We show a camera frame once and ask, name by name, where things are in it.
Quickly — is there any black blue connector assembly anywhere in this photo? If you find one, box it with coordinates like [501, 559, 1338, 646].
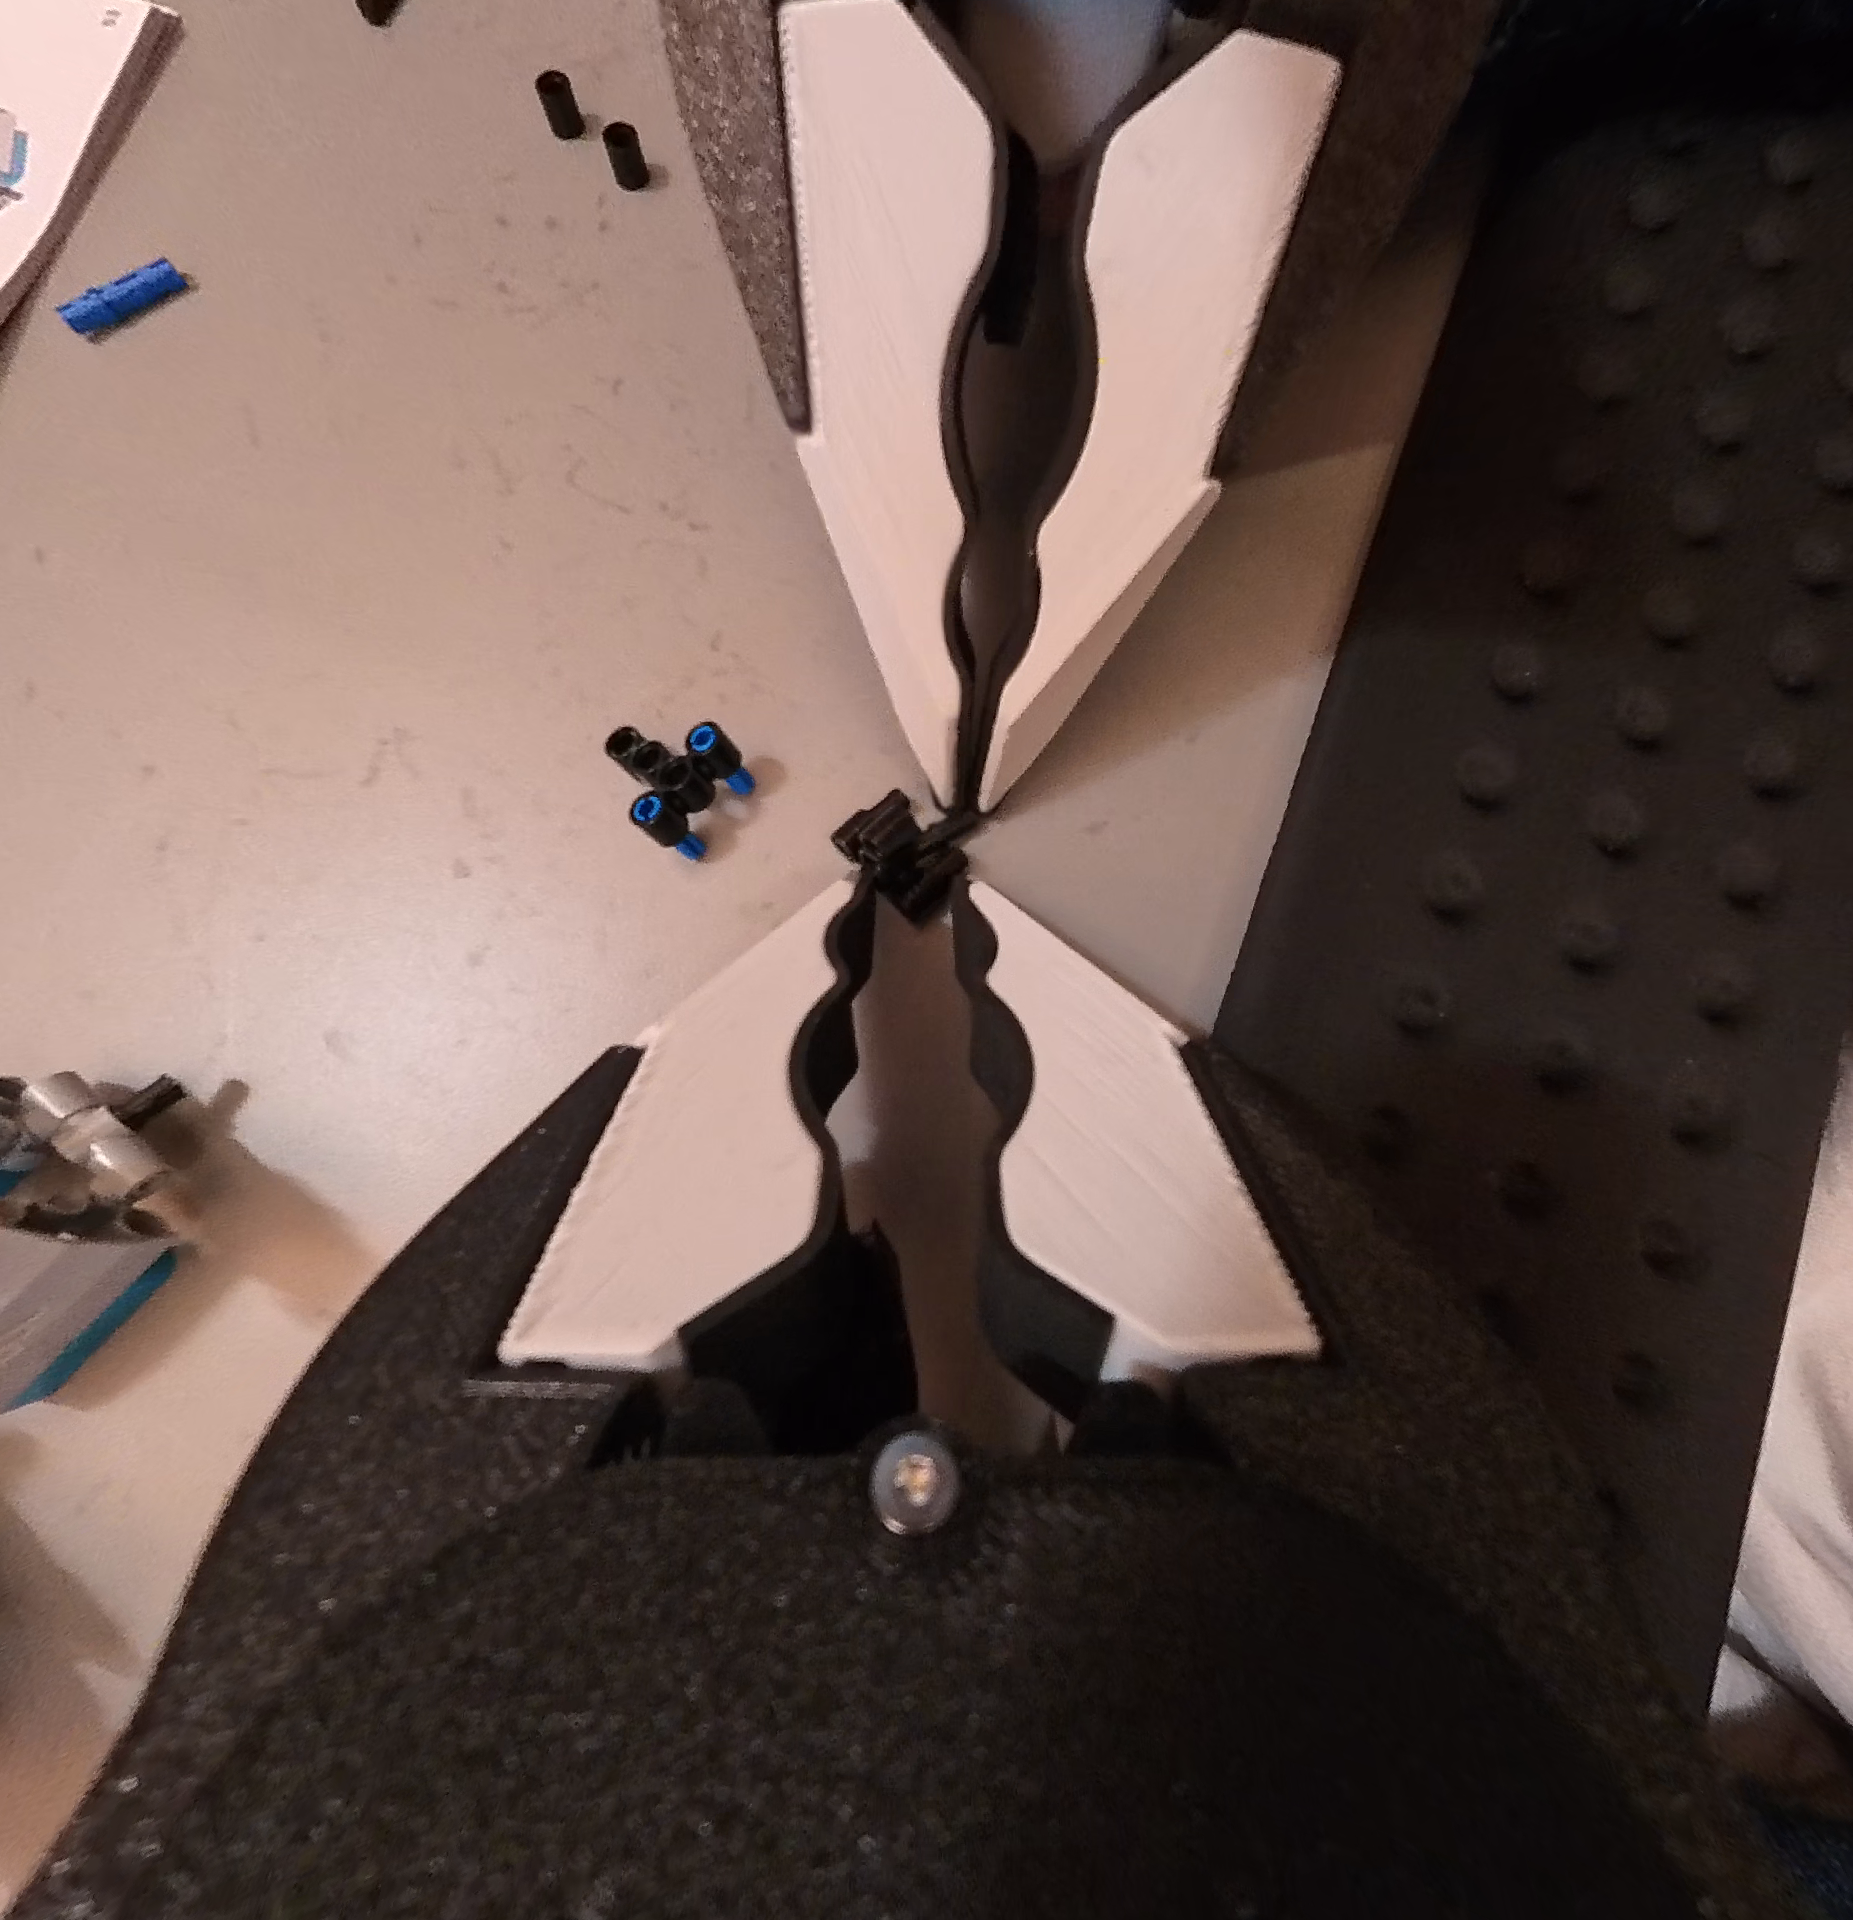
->
[603, 720, 754, 864]

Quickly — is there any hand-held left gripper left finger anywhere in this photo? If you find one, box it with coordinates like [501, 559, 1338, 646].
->
[498, 876, 882, 1375]

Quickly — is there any toy instruction booklet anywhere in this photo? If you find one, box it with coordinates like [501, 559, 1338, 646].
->
[0, 0, 185, 371]

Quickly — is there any grey desk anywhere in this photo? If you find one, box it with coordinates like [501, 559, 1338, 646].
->
[0, 0, 1468, 1920]

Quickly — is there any black studded mat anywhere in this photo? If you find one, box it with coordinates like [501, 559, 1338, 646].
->
[1211, 97, 1853, 1728]

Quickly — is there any black connector brick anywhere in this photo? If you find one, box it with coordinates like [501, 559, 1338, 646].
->
[837, 792, 970, 921]

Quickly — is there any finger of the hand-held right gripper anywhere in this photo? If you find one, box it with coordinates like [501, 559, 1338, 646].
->
[975, 27, 1349, 817]
[776, 0, 1011, 811]

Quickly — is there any person's white shirt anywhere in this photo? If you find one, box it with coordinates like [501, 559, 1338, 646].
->
[1706, 1102, 1853, 1750]

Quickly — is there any blue pin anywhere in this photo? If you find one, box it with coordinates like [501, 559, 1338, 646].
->
[57, 258, 193, 341]

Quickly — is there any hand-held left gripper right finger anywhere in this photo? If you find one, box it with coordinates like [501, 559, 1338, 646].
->
[949, 876, 1319, 1413]

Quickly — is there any blue yellow brick assembly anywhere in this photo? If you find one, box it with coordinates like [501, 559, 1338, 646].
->
[0, 1068, 193, 1429]

